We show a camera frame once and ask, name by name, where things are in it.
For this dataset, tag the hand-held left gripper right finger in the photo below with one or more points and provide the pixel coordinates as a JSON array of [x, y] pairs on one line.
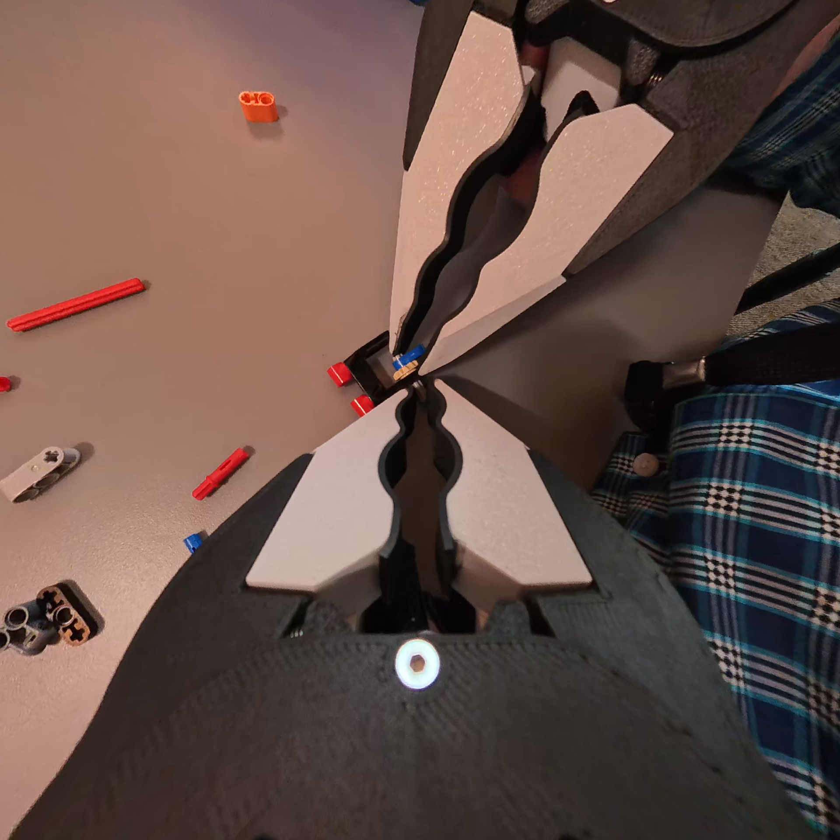
[[518, 525]]

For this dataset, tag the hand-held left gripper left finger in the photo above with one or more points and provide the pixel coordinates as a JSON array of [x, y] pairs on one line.
[[321, 525]]

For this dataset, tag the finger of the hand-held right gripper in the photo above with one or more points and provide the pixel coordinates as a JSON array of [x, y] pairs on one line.
[[453, 131], [590, 177]]

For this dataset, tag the small black lego assembly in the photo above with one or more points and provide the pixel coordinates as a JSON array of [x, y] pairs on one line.
[[367, 367]]

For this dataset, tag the short blue lego pin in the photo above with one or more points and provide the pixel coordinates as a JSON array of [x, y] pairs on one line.
[[408, 356]]

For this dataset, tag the orange lego piece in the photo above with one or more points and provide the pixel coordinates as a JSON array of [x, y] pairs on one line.
[[259, 106]]

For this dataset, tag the person's right forearm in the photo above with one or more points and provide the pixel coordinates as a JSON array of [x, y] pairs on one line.
[[787, 144]]

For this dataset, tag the long red lego pin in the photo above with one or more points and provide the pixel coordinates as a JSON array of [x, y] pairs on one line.
[[220, 474]]

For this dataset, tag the long blue lego pin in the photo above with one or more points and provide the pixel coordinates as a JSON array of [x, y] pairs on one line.
[[194, 543]]

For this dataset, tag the light grey lego beam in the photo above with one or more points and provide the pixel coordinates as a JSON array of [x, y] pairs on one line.
[[39, 474]]

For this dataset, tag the black grey lego connector block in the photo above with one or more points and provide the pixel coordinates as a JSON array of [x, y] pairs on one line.
[[46, 622]]

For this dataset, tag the long red lego axle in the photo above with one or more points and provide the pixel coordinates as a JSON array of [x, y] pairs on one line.
[[75, 305]]

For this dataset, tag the person's right hand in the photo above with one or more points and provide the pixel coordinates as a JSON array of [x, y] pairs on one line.
[[527, 187]]

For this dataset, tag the person in plaid shirt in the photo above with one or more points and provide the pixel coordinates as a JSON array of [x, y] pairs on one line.
[[754, 525]]

